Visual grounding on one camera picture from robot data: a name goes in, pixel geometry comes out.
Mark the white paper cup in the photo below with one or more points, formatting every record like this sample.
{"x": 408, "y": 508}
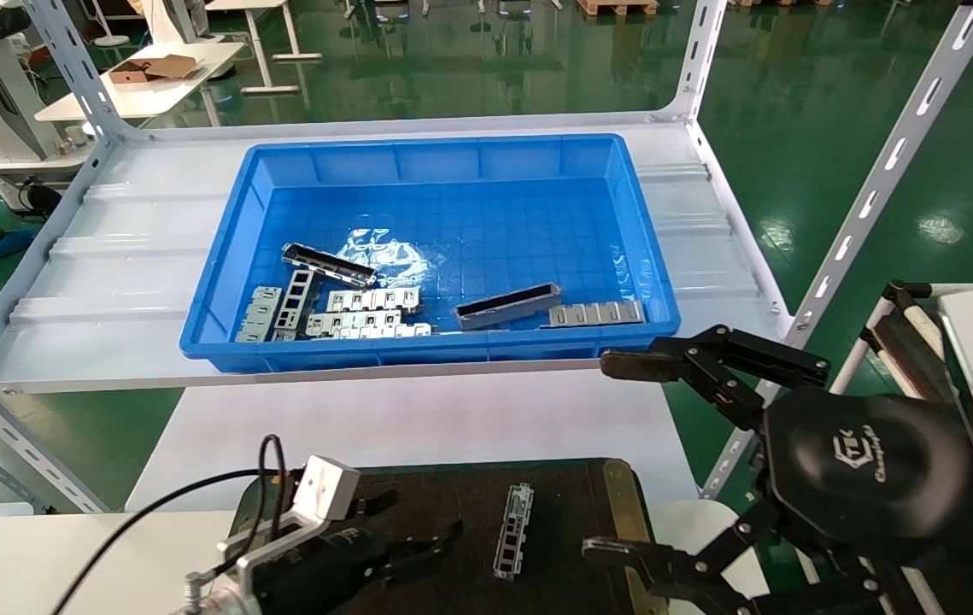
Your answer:
{"x": 74, "y": 135}

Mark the silver metal housing part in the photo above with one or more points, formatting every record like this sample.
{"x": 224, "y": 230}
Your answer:
{"x": 513, "y": 534}
{"x": 507, "y": 307}

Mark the white desk with leg frame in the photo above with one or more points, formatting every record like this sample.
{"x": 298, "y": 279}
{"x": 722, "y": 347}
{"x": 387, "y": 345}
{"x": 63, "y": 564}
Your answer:
{"x": 271, "y": 89}

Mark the metal frame with windows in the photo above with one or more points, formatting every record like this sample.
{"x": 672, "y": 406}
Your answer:
{"x": 288, "y": 301}

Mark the black container tray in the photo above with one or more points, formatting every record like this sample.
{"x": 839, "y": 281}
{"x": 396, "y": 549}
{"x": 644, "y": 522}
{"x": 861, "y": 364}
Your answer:
{"x": 452, "y": 495}

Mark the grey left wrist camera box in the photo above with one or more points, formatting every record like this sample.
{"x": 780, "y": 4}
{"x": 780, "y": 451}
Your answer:
{"x": 325, "y": 489}

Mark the long dark metal housing part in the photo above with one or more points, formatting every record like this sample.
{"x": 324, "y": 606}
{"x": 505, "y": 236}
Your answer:
{"x": 328, "y": 265}

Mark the black floor device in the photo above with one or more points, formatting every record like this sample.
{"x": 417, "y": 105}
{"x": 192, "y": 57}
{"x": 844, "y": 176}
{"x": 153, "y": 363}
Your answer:
{"x": 42, "y": 201}

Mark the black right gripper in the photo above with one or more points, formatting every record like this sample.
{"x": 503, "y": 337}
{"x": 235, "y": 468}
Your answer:
{"x": 870, "y": 470}

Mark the open cardboard box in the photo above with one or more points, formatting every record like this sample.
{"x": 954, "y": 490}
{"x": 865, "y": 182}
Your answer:
{"x": 153, "y": 68}

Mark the white work table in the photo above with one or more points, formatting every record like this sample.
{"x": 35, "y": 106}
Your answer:
{"x": 170, "y": 94}

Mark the clear plastic film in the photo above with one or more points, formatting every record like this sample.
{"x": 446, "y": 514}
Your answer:
{"x": 383, "y": 252}

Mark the short flat metal plate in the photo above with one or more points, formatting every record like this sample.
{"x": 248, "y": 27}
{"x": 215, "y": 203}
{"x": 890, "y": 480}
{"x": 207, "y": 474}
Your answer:
{"x": 260, "y": 312}

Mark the white metal shelf rack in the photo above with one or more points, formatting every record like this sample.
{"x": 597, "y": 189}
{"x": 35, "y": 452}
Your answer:
{"x": 708, "y": 222}

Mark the wooden pallet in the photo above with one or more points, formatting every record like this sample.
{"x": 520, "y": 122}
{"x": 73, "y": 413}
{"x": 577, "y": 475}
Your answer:
{"x": 618, "y": 7}

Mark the blue plastic bin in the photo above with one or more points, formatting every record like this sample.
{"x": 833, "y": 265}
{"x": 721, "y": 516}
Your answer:
{"x": 495, "y": 205}

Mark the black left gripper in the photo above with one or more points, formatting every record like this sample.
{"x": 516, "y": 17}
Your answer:
{"x": 324, "y": 572}

